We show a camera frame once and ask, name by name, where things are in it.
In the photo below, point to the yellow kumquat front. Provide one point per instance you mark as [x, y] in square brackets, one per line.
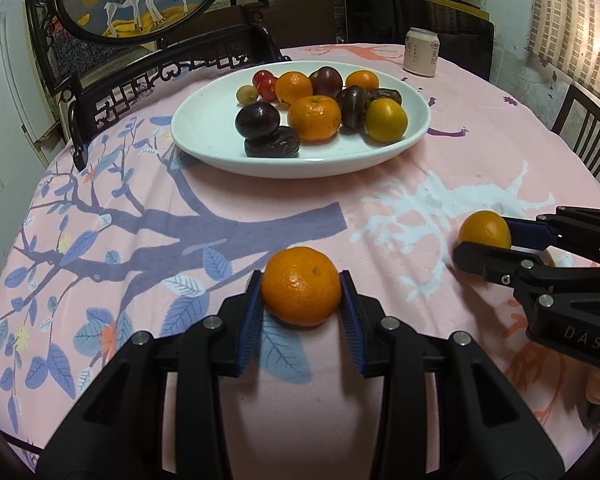
[364, 79]

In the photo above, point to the dark cabinet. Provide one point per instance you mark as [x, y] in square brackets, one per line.
[465, 39]

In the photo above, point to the small red cherry tomato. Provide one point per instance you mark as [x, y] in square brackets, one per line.
[260, 76]

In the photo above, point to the large mandarin orange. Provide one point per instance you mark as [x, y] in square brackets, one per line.
[314, 118]

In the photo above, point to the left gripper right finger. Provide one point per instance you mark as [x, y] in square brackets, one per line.
[447, 411]

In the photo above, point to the pink printed tablecloth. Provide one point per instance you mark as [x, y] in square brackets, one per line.
[147, 238]

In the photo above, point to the yellow lemon fruit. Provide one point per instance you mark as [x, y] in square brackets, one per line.
[386, 121]

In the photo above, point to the white oval plate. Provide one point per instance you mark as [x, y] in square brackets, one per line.
[204, 127]

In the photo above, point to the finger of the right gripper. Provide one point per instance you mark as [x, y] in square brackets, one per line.
[572, 229]
[511, 267]

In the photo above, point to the pink beverage can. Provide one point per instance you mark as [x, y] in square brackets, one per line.
[421, 52]

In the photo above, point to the orange yellow fruit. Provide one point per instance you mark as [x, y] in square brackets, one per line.
[485, 227]

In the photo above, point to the dark wooden chair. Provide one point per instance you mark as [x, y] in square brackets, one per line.
[578, 124]

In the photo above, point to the small tan longan back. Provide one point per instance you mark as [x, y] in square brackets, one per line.
[247, 94]

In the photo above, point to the red plum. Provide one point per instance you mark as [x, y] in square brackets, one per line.
[326, 81]

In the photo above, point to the patterned curtain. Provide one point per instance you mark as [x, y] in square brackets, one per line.
[566, 34]

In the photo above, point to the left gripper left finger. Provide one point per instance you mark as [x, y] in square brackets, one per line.
[154, 411]

